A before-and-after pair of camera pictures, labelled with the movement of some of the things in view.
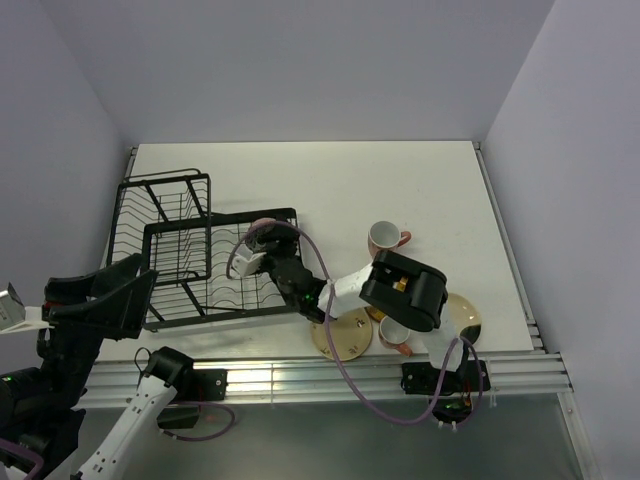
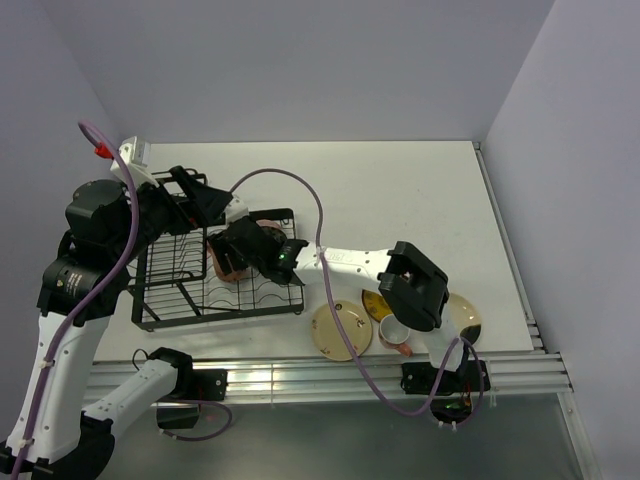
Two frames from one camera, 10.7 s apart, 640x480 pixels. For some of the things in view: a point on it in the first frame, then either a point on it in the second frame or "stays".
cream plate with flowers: (351, 335) stays
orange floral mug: (386, 236) to (233, 276)
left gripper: (118, 301) to (205, 203)
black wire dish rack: (165, 215) stays
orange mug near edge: (393, 334) stays
